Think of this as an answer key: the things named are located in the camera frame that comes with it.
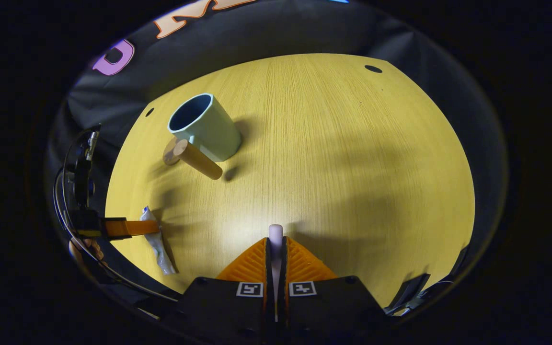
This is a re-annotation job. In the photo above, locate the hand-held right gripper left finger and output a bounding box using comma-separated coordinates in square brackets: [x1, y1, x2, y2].
[180, 237, 276, 345]

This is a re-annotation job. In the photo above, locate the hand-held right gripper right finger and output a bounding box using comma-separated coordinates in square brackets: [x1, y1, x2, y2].
[278, 236, 388, 344]

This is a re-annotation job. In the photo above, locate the white toothpaste tube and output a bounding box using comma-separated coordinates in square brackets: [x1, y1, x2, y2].
[140, 206, 178, 276]

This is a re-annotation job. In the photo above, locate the pale pink toothbrush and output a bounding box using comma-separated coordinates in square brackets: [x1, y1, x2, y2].
[268, 224, 284, 310]

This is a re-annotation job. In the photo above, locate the pale blue cup wooden handle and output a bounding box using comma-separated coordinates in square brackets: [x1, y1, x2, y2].
[163, 92, 242, 181]

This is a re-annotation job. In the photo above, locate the wooden desktop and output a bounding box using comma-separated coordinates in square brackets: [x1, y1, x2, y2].
[105, 53, 476, 310]

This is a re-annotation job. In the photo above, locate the black backdrop cloth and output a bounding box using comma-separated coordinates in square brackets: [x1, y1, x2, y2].
[46, 0, 509, 298]

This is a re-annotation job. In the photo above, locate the black cable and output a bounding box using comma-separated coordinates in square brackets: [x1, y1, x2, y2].
[53, 127, 181, 303]

